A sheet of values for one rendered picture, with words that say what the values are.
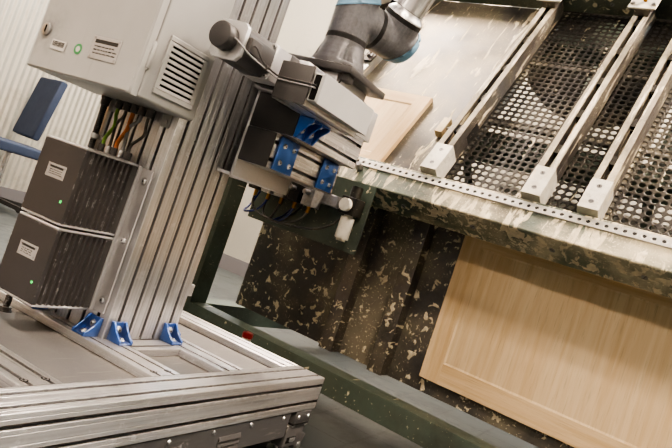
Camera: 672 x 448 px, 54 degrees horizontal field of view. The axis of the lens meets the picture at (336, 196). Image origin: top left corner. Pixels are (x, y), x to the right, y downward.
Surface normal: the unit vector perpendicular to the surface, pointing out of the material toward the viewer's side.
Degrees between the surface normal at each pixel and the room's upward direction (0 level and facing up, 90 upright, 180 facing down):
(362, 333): 90
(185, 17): 90
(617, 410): 90
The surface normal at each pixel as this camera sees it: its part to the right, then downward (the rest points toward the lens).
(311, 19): -0.44, -0.18
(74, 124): 0.84, 0.26
